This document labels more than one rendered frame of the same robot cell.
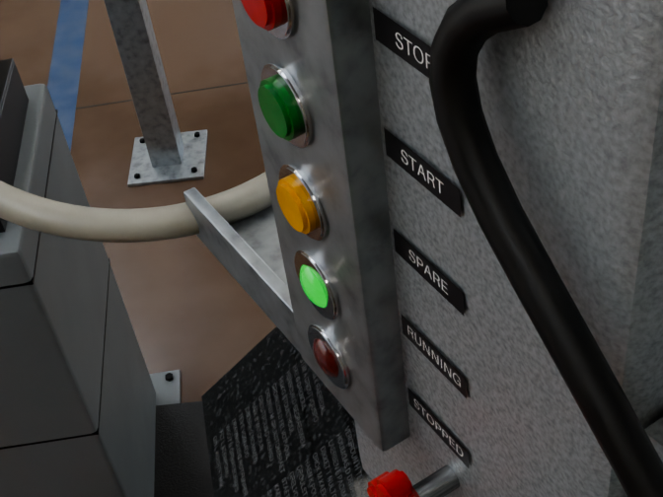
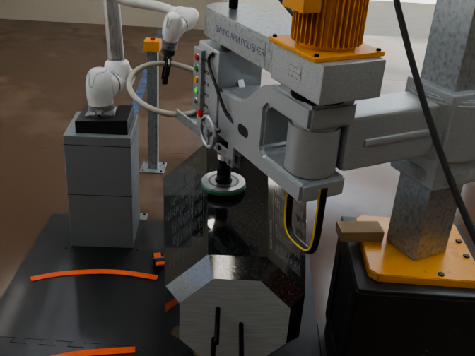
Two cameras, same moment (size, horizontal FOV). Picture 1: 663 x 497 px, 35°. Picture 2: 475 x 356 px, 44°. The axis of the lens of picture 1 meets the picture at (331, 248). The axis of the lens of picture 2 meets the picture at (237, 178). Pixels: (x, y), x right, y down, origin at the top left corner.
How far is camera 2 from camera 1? 2.28 m
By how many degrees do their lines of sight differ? 16
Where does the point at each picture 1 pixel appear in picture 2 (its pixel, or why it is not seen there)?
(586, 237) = (215, 72)
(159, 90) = (156, 143)
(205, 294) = (158, 199)
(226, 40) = (177, 142)
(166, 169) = (152, 169)
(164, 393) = (142, 217)
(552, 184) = (214, 68)
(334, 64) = (201, 62)
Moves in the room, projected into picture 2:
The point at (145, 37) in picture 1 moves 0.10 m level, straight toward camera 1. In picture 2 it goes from (156, 126) to (157, 131)
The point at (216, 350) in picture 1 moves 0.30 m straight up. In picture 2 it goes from (159, 211) to (159, 175)
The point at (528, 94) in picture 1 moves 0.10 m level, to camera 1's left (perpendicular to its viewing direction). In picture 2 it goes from (213, 61) to (189, 60)
